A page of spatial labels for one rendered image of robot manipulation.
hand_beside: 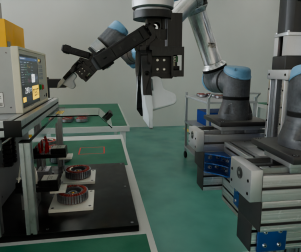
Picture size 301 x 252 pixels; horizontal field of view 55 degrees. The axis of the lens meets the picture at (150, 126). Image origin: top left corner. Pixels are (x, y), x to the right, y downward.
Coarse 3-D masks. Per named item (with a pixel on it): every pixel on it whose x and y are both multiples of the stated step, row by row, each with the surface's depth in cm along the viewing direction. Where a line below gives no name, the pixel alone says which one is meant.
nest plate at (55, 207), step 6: (90, 192) 113; (54, 198) 108; (90, 198) 108; (54, 204) 103; (60, 204) 103; (66, 204) 103; (78, 204) 103; (84, 204) 103; (90, 204) 103; (48, 210) 99; (54, 210) 99; (60, 210) 100; (66, 210) 100; (72, 210) 100; (78, 210) 101
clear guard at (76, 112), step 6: (60, 108) 141; (66, 108) 141; (72, 108) 141; (78, 108) 141; (84, 108) 141; (90, 108) 141; (96, 108) 141; (48, 114) 122; (54, 114) 122; (60, 114) 122; (66, 114) 122; (72, 114) 122; (78, 114) 122; (84, 114) 122; (90, 114) 122; (96, 114) 122; (102, 114) 133; (108, 120) 132
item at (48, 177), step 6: (48, 174) 107; (54, 174) 107; (42, 180) 101; (48, 180) 101; (54, 180) 102; (60, 180) 108; (36, 186) 101; (42, 186) 101; (48, 186) 102; (54, 186) 102; (60, 186) 106; (66, 186) 107; (18, 192) 100; (54, 192) 103; (60, 192) 103
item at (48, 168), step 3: (39, 168) 128; (45, 168) 128; (48, 168) 128; (36, 171) 124; (39, 171) 124; (42, 171) 124; (45, 171) 124; (48, 171) 125; (51, 171) 132; (39, 174) 124; (42, 174) 124; (45, 174) 125; (39, 177) 124
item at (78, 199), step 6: (72, 186) 110; (78, 186) 110; (84, 186) 109; (66, 192) 109; (78, 192) 105; (84, 192) 105; (60, 198) 102; (66, 198) 101; (72, 198) 102; (78, 198) 102; (84, 198) 104; (72, 204) 102
